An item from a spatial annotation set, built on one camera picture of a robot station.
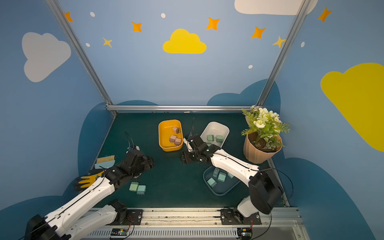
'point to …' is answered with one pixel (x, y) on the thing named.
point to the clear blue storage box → (218, 187)
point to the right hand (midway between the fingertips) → (186, 155)
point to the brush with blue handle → (107, 162)
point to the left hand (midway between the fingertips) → (150, 159)
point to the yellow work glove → (81, 182)
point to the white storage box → (215, 133)
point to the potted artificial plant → (264, 132)
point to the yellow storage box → (165, 130)
